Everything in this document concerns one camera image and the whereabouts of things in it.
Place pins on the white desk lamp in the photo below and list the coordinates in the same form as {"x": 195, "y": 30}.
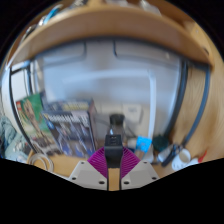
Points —
{"x": 152, "y": 110}

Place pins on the white wall socket panel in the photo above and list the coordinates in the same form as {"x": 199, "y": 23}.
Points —
{"x": 132, "y": 113}

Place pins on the white mug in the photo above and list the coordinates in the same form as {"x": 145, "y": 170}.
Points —
{"x": 181, "y": 160}

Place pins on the dark metal desk frame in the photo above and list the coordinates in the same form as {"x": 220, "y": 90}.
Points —
{"x": 200, "y": 106}

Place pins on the clear bottle with dark cap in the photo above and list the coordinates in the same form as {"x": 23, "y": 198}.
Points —
{"x": 117, "y": 126}

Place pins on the blue robot model kit box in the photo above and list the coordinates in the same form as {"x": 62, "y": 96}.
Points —
{"x": 71, "y": 130}

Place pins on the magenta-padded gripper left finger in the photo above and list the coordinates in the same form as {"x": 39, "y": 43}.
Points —
{"x": 88, "y": 173}

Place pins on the green tree figure toy box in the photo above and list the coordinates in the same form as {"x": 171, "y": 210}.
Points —
{"x": 33, "y": 120}

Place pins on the wooden shelf unit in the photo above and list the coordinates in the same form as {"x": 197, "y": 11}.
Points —
{"x": 106, "y": 28}

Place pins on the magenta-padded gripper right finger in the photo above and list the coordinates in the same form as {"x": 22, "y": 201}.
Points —
{"x": 138, "y": 173}

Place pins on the black electric shaver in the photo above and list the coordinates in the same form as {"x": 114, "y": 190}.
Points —
{"x": 170, "y": 156}

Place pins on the teal bedding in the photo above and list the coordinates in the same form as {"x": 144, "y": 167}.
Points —
{"x": 10, "y": 140}

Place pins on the light blue card pack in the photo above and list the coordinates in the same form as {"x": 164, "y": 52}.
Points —
{"x": 144, "y": 143}

